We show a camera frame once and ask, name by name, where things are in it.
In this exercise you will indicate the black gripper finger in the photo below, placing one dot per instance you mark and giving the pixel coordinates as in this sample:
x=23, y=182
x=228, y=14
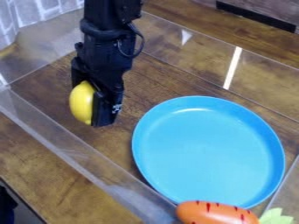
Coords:
x=79, y=72
x=106, y=107

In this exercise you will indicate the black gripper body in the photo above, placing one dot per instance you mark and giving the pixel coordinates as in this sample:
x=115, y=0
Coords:
x=107, y=52

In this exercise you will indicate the yellow toy lemon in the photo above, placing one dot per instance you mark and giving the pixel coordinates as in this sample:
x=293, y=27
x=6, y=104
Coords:
x=80, y=102

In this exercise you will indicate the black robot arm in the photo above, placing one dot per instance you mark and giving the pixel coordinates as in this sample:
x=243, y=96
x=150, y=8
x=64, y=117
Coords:
x=114, y=14

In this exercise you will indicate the blue round plastic tray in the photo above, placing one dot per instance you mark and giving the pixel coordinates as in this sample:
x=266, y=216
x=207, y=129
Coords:
x=203, y=148

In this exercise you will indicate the white brick pattern curtain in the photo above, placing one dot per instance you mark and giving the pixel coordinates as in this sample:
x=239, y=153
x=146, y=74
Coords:
x=19, y=13

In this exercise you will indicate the dark baseboard strip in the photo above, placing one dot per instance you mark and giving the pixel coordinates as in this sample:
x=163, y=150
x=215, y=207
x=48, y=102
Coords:
x=255, y=16

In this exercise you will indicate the orange toy carrot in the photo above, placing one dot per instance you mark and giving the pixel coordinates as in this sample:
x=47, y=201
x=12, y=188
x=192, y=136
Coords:
x=202, y=212

